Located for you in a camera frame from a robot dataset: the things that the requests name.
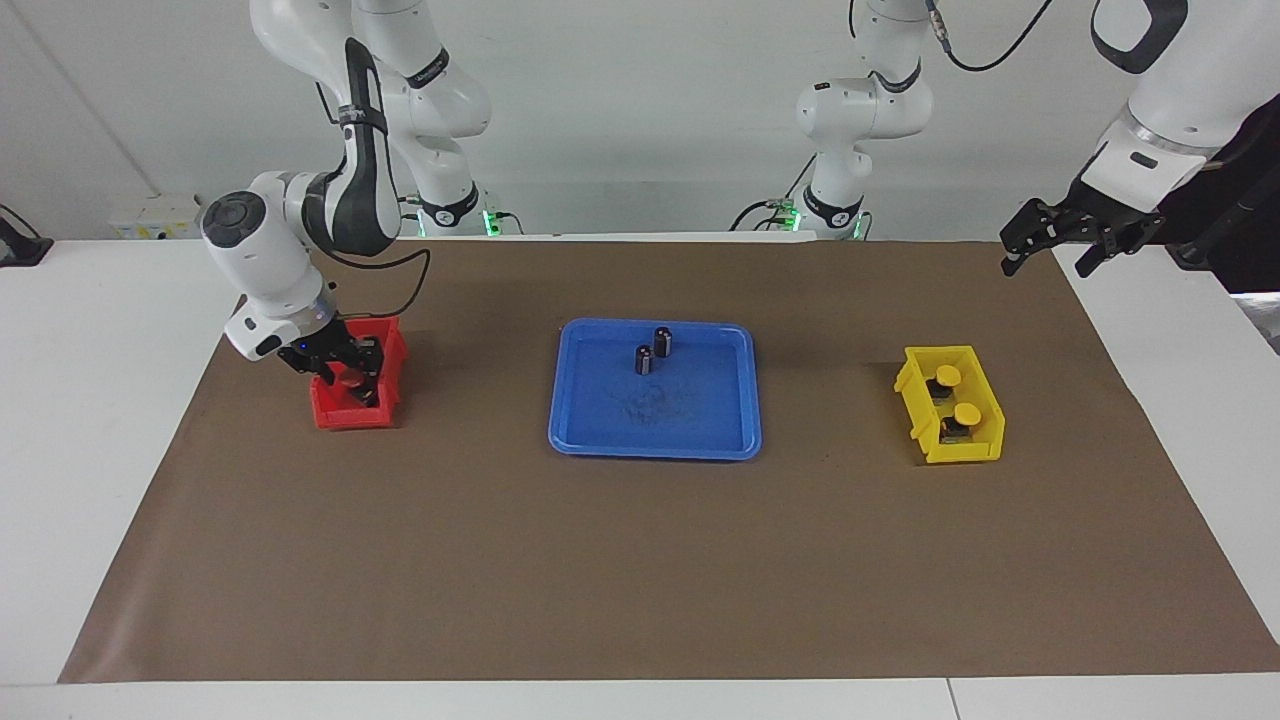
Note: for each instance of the yellow push button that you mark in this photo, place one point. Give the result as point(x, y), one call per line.
point(947, 375)
point(966, 412)

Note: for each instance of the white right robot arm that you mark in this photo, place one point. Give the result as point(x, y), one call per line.
point(350, 190)

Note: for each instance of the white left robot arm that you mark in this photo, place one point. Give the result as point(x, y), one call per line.
point(860, 105)

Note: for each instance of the small black cylinder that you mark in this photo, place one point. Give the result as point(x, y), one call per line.
point(663, 341)
point(644, 360)

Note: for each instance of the red plastic bin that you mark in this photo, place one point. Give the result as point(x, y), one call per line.
point(335, 412)

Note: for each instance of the black equipment frame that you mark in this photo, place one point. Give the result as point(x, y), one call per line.
point(1235, 220)

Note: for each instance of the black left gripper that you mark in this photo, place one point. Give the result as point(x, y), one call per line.
point(1095, 220)

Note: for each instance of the yellow plastic bin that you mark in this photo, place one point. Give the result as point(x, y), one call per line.
point(985, 440)

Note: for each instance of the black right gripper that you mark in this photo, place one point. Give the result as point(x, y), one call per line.
point(325, 350)

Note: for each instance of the white power strip box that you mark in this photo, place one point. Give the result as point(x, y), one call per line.
point(150, 220)

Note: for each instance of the black clamp mount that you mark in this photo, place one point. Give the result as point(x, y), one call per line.
point(18, 248)

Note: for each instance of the brown paper table mat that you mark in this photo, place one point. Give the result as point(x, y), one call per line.
point(640, 560)

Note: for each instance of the blue plastic tray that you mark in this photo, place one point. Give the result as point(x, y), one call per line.
point(690, 415)

